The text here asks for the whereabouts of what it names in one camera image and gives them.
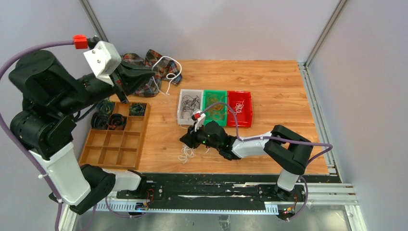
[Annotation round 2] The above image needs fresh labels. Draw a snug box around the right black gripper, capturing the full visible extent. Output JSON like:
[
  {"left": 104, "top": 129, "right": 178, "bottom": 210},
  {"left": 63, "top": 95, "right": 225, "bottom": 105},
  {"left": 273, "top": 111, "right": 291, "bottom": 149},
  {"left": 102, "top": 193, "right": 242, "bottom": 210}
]
[{"left": 180, "top": 122, "right": 221, "bottom": 150}]

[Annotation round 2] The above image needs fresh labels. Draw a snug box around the black cable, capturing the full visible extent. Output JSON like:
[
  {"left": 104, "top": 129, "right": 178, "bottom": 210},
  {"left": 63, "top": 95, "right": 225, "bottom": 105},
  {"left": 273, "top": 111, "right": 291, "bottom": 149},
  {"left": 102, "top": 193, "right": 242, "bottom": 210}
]
[{"left": 179, "top": 94, "right": 202, "bottom": 122}]

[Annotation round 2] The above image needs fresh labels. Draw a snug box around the orange cable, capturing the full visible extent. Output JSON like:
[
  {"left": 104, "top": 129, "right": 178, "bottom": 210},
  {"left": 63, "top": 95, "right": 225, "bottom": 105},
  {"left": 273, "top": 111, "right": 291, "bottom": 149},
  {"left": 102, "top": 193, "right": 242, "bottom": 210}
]
[{"left": 204, "top": 94, "right": 226, "bottom": 123}]

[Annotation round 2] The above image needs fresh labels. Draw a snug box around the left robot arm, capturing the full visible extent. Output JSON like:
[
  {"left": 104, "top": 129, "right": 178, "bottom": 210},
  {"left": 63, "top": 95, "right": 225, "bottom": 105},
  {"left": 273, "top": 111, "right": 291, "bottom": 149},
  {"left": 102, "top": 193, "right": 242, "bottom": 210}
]
[{"left": 9, "top": 50, "right": 154, "bottom": 214}]

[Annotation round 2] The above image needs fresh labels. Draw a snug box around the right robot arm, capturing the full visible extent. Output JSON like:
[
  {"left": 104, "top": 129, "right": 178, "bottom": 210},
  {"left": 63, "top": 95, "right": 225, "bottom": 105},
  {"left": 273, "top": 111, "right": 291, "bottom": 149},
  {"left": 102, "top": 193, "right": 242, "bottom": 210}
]
[{"left": 180, "top": 122, "right": 313, "bottom": 201}]

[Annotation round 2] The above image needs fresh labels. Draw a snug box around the plaid cloth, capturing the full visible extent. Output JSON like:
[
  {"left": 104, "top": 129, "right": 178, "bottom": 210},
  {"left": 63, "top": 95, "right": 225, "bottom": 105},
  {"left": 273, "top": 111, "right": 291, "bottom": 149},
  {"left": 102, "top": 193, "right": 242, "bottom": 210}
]
[{"left": 121, "top": 49, "right": 182, "bottom": 98}]

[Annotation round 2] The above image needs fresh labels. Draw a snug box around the white plastic bin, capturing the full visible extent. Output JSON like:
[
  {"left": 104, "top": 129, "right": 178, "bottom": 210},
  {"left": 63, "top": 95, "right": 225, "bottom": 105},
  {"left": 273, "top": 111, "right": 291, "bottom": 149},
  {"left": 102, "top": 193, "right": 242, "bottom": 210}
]
[{"left": 177, "top": 89, "right": 204, "bottom": 126}]

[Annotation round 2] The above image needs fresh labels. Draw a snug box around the green patterned fabric roll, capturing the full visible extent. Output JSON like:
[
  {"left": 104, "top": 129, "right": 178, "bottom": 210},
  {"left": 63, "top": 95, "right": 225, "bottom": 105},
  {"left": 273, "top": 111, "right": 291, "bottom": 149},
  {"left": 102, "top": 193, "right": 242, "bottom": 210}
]
[{"left": 96, "top": 99, "right": 115, "bottom": 115}]

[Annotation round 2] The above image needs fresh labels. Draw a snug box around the green plastic bin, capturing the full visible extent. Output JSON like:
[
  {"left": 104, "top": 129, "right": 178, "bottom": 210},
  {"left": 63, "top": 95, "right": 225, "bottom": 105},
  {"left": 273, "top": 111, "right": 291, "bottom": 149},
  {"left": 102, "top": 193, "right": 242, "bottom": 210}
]
[{"left": 203, "top": 90, "right": 228, "bottom": 127}]

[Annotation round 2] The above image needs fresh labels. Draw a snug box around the brown fabric roll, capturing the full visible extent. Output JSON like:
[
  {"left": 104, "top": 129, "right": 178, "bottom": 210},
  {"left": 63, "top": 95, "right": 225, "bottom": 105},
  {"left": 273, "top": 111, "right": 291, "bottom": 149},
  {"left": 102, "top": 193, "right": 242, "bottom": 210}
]
[{"left": 108, "top": 114, "right": 127, "bottom": 130}]

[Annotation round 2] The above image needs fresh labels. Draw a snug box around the dark fabric roll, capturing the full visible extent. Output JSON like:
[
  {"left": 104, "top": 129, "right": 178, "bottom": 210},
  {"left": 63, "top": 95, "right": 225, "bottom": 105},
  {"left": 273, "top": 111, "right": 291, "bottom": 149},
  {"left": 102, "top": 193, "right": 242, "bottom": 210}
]
[{"left": 90, "top": 112, "right": 110, "bottom": 130}]

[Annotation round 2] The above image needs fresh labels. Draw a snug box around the red plastic bin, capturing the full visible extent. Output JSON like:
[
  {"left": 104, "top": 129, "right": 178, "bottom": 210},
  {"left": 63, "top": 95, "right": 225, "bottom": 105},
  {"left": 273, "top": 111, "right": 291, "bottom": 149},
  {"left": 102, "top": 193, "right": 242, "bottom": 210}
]
[{"left": 227, "top": 90, "right": 253, "bottom": 128}]

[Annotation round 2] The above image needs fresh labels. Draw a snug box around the wooden compartment tray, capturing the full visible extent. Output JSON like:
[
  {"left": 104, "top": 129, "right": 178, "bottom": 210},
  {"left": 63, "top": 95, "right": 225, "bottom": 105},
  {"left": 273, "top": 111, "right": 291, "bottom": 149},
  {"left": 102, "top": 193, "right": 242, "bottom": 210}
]
[{"left": 78, "top": 102, "right": 151, "bottom": 170}]

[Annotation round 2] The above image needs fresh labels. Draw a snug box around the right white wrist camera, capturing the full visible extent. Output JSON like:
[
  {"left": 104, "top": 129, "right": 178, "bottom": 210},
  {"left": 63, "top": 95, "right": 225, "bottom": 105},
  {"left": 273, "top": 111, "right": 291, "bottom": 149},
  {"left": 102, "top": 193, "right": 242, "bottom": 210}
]
[{"left": 191, "top": 110, "right": 206, "bottom": 132}]

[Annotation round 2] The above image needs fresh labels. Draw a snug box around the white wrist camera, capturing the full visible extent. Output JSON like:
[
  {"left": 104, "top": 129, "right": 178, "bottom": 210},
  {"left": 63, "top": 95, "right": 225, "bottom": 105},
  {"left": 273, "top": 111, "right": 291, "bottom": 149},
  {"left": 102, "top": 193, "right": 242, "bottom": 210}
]
[
  {"left": 191, "top": 110, "right": 206, "bottom": 132},
  {"left": 83, "top": 41, "right": 122, "bottom": 86}
]

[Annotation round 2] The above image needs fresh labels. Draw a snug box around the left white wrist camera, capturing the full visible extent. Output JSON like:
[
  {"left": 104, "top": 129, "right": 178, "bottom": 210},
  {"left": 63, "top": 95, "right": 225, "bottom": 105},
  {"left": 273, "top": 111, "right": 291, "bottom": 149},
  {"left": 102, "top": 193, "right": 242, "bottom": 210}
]
[{"left": 83, "top": 41, "right": 122, "bottom": 86}]

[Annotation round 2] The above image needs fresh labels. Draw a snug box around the left aluminium frame post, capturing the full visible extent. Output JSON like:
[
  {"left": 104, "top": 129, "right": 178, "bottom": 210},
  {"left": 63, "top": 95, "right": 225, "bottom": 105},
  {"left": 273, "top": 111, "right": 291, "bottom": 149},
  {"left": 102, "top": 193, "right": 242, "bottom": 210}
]
[{"left": 79, "top": 0, "right": 108, "bottom": 41}]

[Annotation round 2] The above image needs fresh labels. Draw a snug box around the aluminium frame post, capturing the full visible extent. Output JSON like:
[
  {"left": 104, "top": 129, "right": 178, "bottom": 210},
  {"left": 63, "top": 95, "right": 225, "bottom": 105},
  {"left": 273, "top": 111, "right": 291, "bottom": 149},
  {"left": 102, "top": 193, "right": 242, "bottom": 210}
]
[
  {"left": 79, "top": 0, "right": 108, "bottom": 41},
  {"left": 304, "top": 0, "right": 349, "bottom": 68}
]

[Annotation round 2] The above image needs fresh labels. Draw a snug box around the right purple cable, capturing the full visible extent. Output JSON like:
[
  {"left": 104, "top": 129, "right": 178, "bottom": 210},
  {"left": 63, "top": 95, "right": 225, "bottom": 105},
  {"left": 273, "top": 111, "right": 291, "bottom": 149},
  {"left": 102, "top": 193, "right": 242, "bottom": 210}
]
[{"left": 192, "top": 102, "right": 333, "bottom": 221}]

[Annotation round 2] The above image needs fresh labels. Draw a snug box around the aluminium front rail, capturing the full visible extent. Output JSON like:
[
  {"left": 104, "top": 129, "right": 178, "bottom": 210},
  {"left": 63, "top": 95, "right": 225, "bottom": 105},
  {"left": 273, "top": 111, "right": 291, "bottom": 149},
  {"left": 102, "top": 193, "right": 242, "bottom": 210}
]
[{"left": 57, "top": 178, "right": 367, "bottom": 231}]

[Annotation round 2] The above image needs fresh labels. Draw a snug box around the right aluminium frame post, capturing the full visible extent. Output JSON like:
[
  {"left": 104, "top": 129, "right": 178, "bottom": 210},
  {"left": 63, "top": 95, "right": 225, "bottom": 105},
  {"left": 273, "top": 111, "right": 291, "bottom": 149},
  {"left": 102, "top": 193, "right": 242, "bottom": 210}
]
[{"left": 304, "top": 0, "right": 349, "bottom": 68}]

